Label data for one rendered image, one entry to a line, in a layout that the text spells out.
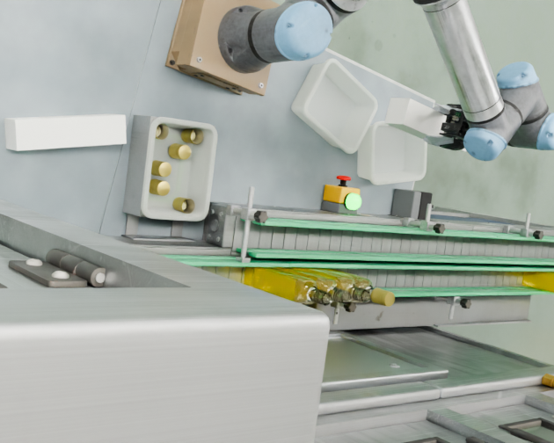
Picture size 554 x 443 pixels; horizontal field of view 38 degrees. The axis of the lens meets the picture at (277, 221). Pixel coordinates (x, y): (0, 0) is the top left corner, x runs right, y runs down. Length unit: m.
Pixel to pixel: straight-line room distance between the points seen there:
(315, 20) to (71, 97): 0.54
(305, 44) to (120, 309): 1.44
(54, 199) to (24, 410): 1.51
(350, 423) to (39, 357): 1.19
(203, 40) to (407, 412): 0.90
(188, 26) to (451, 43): 0.64
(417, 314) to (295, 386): 2.03
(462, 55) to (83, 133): 0.78
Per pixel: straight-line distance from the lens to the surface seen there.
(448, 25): 1.48
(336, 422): 1.42
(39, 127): 1.70
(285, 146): 2.10
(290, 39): 1.70
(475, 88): 1.54
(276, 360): 0.34
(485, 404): 1.73
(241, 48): 1.82
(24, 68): 1.75
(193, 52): 1.81
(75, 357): 0.29
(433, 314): 2.42
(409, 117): 1.88
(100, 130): 1.75
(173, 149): 1.86
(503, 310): 2.69
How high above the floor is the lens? 2.38
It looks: 50 degrees down
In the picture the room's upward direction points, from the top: 103 degrees clockwise
